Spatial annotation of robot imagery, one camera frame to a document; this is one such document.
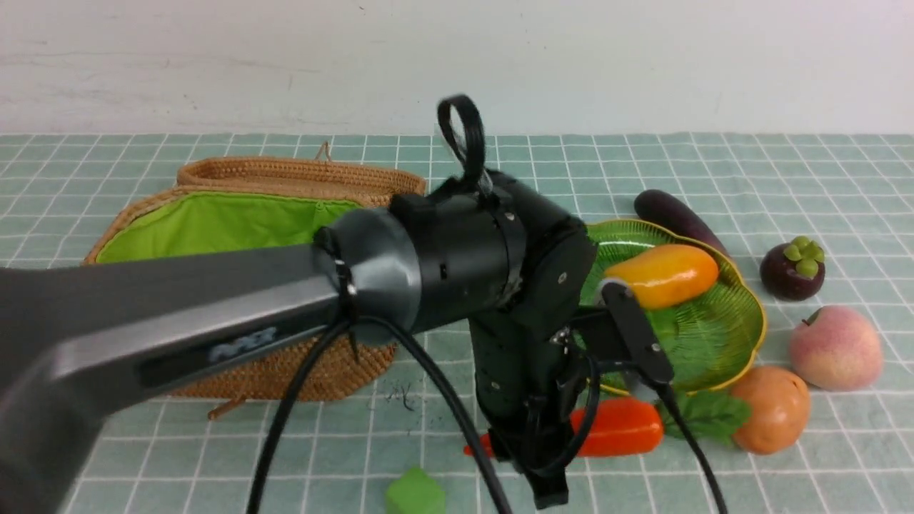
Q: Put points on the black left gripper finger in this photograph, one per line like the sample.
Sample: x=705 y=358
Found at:
x=548 y=482
x=509 y=444

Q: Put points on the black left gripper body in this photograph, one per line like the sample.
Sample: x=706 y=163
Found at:
x=526 y=377

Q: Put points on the orange toy carrot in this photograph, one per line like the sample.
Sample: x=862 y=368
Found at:
x=626 y=426

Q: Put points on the yellow orange toy mango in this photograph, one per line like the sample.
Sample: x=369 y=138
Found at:
x=667 y=275

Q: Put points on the dark purple toy eggplant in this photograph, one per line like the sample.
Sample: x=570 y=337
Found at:
x=663 y=209

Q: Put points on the brown toy potato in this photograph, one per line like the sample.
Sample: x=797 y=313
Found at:
x=779 y=404

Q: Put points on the purple toy mangosteen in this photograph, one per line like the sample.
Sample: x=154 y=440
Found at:
x=794 y=271

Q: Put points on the pink toy peach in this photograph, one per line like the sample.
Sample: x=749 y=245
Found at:
x=836 y=348

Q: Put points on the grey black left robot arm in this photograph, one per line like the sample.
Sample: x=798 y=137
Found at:
x=82 y=343

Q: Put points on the green foam cube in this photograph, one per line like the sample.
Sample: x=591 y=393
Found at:
x=415 y=492

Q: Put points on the green glass leaf plate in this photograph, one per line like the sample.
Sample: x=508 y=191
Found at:
x=710 y=340

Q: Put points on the woven wicker basket lid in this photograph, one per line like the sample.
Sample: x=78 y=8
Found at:
x=320 y=178

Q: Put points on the green checkered tablecloth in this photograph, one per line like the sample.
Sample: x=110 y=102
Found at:
x=850 y=194

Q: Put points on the woven wicker basket green lining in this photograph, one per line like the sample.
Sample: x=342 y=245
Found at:
x=185 y=221

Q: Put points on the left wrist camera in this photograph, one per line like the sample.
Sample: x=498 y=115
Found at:
x=617 y=336

